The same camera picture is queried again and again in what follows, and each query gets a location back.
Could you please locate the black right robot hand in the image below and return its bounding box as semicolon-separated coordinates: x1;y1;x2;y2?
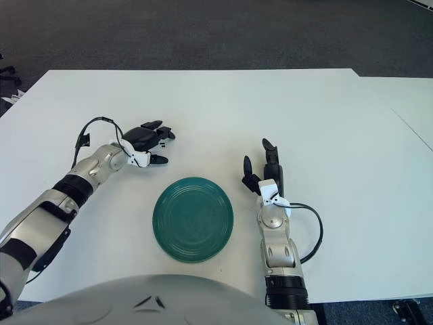
241;137;285;199

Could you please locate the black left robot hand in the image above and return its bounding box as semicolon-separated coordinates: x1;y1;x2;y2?
120;119;177;167

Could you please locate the green ribbed plate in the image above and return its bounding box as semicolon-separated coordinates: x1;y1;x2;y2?
152;176;234;263

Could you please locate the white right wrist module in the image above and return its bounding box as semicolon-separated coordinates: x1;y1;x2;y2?
258;179;292;216

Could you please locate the white paper scrap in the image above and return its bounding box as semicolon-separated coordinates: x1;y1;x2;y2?
1;89;24;104

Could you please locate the black office chair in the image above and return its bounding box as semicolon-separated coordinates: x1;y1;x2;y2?
0;52;22;89

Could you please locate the grey robot torso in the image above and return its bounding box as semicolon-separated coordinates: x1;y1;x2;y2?
0;274;281;325

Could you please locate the black table foot caster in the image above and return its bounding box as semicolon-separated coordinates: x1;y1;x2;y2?
392;299;422;325

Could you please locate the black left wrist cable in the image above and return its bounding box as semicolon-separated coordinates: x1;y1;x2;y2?
69;116;131;170

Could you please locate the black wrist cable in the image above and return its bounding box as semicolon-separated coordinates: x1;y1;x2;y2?
275;201;324;264
69;116;131;170

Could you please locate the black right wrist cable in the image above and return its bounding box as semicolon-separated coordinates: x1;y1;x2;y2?
275;201;324;264

